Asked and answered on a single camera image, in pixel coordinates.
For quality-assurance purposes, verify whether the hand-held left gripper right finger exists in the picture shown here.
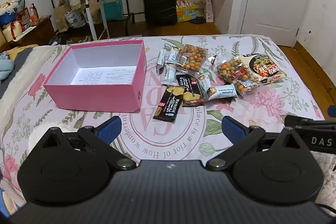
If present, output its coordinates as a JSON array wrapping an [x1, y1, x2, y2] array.
[[206, 116, 302, 171]]

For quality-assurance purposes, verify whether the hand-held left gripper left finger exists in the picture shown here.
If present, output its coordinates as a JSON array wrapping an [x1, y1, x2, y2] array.
[[41, 116, 137, 170]]

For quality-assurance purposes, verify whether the pink cardboard box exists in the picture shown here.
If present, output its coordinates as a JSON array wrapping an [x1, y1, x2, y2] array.
[[43, 39, 146, 113]]

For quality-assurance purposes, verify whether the black snack packet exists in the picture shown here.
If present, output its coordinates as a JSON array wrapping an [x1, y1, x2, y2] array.
[[176, 74, 205, 107], [153, 85, 185, 123]]

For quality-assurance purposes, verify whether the beige instant noodle packet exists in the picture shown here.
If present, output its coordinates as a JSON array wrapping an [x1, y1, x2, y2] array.
[[243, 53, 286, 85]]

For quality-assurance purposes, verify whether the black bag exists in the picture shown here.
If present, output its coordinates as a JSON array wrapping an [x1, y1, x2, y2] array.
[[49, 35, 66, 46]]

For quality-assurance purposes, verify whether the grey blanket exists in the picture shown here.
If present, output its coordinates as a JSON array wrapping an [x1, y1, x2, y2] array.
[[0, 51, 34, 100]]

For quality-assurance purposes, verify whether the patterned grey bag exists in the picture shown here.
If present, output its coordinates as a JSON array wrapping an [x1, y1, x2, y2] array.
[[64, 11, 86, 28]]

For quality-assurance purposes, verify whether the teal bag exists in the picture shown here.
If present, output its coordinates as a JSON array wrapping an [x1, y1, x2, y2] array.
[[102, 0, 124, 22]]

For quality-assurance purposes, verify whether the brown paper bag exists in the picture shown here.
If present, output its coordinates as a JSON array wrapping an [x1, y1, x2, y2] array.
[[84, 0, 103, 24]]

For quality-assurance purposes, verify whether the wooden cabinet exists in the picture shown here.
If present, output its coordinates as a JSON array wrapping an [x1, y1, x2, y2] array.
[[0, 15, 55, 52]]

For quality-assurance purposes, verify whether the white and pink packet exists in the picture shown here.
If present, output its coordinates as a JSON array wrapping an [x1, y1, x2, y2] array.
[[205, 0, 214, 23]]

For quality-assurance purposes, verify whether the light blue cloth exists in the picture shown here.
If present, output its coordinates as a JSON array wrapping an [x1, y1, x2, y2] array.
[[0, 52, 15, 81]]

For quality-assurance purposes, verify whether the colourful cardboard box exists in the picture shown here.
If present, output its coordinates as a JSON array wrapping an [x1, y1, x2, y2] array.
[[176, 2, 196, 23]]

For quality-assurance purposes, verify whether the kraft paper bag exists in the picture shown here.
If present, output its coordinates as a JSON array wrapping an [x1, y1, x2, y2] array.
[[54, 0, 71, 32]]

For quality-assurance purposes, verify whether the black suitcase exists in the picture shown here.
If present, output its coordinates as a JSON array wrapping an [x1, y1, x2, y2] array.
[[142, 0, 177, 26]]

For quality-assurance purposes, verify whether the orange bottle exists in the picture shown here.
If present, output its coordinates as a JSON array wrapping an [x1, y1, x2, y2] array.
[[29, 4, 40, 25]]

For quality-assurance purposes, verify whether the white gift box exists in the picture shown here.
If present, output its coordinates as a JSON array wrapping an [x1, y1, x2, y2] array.
[[2, 21, 24, 42]]

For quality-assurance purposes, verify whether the red box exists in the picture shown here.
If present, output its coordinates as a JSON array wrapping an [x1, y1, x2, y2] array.
[[17, 7, 33, 28]]

